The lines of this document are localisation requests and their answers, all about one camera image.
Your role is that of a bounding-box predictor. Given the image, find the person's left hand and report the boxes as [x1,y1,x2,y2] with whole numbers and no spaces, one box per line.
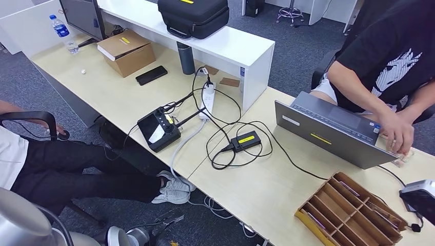
[397,107,417,127]
[43,120,69,136]

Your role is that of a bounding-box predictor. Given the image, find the person's right hand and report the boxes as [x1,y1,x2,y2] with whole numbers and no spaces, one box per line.
[375,112,416,156]

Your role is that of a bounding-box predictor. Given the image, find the grey laptop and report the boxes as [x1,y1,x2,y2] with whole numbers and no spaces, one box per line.
[274,91,399,170]

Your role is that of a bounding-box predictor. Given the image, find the wooden card organizer tray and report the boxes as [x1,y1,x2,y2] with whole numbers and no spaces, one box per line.
[294,172,408,246]

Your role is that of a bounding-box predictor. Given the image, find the person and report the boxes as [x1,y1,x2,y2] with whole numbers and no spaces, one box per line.
[310,0,435,157]
[0,100,197,218]

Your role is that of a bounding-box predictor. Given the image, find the purple edged key card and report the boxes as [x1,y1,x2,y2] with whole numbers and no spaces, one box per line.
[339,181,361,198]
[306,211,327,232]

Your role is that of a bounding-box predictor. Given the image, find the brown patterned card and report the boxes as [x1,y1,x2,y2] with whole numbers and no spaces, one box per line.
[368,202,403,231]

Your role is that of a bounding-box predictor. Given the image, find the clear plastic water bottle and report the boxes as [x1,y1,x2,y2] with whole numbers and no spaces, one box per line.
[49,14,80,55]

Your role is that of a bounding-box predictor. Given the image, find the brown cardboard box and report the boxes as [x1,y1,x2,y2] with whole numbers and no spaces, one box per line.
[96,30,157,78]

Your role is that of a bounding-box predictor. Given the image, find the black screen remote controller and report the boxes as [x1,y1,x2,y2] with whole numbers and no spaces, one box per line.
[136,91,207,153]

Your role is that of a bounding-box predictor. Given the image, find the white desk partition panel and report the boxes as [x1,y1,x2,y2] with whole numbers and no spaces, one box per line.
[0,0,75,58]

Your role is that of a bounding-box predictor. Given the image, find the black smartphone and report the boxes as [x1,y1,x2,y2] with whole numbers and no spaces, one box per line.
[135,66,169,86]

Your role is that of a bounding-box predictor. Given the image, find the black computer monitor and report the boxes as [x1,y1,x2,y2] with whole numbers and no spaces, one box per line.
[58,0,107,48]

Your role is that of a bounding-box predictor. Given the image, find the white sneaker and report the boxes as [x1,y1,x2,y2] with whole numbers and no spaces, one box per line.
[151,189,191,205]
[156,171,197,193]

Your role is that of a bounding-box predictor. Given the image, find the white cabinet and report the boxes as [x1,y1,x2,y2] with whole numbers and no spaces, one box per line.
[308,0,358,26]

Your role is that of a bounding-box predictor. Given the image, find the dark grey tumbler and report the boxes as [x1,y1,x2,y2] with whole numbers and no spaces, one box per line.
[176,41,196,76]

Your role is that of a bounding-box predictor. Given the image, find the black glossy floor device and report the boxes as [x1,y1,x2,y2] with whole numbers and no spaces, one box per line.
[159,214,185,227]

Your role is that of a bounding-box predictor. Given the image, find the black yellow-labelled power adapter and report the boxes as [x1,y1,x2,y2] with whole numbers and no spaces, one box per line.
[230,131,262,153]

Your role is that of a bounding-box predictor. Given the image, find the white power strip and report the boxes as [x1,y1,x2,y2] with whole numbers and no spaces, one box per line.
[199,82,217,122]

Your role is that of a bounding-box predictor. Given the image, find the chrome stool base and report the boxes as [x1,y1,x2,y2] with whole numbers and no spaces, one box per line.
[275,0,305,27]

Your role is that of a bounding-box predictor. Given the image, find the black carrying case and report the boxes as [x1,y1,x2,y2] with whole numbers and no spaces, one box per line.
[157,0,230,40]

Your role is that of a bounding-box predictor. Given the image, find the white desk shelf riser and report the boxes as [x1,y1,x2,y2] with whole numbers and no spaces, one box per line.
[96,0,276,113]

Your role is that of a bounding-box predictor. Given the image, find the black computer tower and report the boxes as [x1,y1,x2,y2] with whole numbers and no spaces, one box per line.
[244,0,265,17]

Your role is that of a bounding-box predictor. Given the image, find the thin black laptop cable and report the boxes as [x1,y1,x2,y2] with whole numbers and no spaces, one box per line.
[376,165,407,188]

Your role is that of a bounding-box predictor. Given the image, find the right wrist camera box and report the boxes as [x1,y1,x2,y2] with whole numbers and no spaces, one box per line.
[399,180,435,226]

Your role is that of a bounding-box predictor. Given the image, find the thin black controller cable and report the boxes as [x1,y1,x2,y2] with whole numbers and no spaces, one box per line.
[122,124,140,148]

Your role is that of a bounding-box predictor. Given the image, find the black card reader cable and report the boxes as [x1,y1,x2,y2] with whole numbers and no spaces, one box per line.
[258,121,424,234]

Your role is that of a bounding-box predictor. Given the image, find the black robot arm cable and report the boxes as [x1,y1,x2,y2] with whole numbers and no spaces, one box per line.
[34,204,75,246]

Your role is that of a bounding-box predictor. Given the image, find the black cable bundle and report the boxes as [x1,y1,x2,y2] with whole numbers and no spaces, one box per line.
[104,25,126,38]

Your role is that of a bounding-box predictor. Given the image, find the white power strip cable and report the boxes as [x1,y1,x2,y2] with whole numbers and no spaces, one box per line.
[169,118,209,186]

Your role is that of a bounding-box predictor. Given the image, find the white floor cables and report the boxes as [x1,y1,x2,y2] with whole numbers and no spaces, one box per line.
[187,195,236,220]

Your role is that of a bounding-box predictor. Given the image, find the black power adapter cable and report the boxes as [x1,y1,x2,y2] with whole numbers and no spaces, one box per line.
[191,66,274,171]

